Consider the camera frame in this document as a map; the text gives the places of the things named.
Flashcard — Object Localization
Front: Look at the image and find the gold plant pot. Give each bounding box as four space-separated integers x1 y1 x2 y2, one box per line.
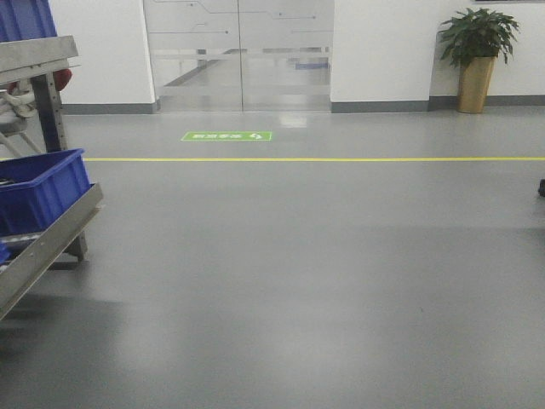
457 56 497 114

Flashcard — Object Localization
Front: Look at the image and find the green floor sign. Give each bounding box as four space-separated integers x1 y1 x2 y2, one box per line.
181 131 273 141

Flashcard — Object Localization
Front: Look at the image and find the blue crate top left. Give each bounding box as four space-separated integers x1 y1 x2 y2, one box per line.
1 0 57 43

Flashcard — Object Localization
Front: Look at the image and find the glass double door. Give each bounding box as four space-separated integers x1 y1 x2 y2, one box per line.
143 0 335 112

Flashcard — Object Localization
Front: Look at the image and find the green potted plant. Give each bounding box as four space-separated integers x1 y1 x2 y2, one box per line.
438 8 520 67

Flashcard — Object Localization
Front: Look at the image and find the blue plastic crate on rack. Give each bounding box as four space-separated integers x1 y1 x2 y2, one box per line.
1 148 91 237

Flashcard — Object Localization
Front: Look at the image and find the grey metal rack frame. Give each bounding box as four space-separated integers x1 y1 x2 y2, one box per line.
1 36 103 316

